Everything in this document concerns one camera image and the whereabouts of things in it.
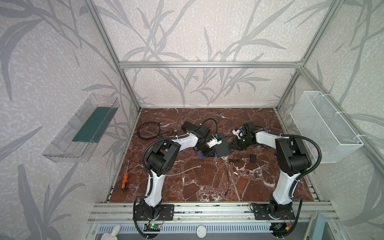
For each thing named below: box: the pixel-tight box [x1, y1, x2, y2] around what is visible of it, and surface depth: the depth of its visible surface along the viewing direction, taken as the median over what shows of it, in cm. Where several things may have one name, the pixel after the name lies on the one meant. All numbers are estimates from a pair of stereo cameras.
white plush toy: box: [101, 224, 122, 240], surface depth 67 cm
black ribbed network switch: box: [181, 121, 199, 131], surface depth 110 cm
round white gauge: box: [196, 224, 208, 239], surface depth 70 cm
